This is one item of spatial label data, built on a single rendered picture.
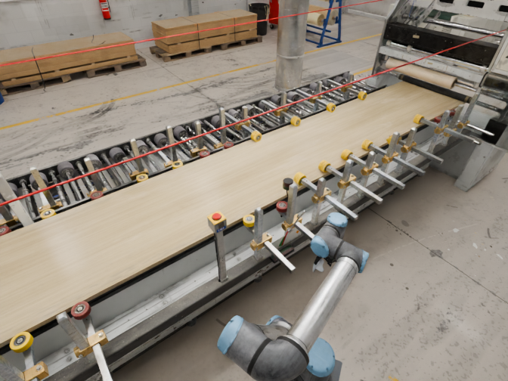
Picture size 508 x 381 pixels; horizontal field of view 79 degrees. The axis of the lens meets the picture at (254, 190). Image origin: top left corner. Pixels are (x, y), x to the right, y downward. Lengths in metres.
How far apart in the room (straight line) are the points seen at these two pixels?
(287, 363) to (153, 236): 1.20
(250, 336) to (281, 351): 0.10
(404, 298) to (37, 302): 2.51
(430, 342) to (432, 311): 0.26
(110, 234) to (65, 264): 0.27
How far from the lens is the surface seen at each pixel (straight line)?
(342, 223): 1.43
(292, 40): 5.65
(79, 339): 1.68
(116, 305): 1.97
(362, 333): 2.66
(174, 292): 2.02
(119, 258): 1.90
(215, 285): 1.91
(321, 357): 1.57
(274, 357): 1.00
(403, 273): 3.09
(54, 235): 2.19
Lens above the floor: 2.30
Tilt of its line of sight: 41 degrees down
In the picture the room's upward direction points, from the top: straight up
